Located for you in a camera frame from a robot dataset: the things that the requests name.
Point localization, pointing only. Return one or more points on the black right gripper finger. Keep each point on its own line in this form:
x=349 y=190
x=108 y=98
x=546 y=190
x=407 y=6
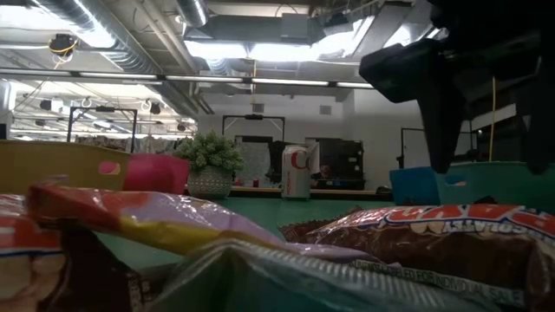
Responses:
x=537 y=130
x=442 y=130

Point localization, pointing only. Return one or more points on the clear Jolly Rancher packet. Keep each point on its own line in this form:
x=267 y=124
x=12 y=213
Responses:
x=282 y=286

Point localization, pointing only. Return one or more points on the blue plastic bin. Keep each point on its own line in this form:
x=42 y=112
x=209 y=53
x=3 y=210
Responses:
x=414 y=186

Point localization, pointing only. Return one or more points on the grey-blue plastic bin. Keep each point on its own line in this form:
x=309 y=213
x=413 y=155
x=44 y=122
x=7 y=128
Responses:
x=490 y=186

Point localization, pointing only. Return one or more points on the silver Diet Coke can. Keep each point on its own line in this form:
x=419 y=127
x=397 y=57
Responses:
x=296 y=173

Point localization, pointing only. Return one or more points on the artificial green potted plant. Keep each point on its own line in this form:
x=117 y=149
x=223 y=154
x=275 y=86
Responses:
x=211 y=156

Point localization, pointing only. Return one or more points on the yellow Sour Patch bag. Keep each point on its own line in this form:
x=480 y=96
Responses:
x=173 y=221

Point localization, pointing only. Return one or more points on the red plastic bin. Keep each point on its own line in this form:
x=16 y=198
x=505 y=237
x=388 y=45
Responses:
x=158 y=173

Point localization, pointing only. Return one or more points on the orange plastic bin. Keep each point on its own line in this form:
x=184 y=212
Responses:
x=56 y=164

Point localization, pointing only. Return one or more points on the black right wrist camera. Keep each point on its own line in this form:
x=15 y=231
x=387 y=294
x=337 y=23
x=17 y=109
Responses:
x=390 y=69

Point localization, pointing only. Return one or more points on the black metal rig frame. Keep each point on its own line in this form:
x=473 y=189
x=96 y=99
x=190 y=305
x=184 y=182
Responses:
x=69 y=125
x=253 y=116

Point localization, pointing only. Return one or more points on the silver round air duct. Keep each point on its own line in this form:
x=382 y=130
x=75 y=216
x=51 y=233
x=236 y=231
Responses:
x=191 y=11

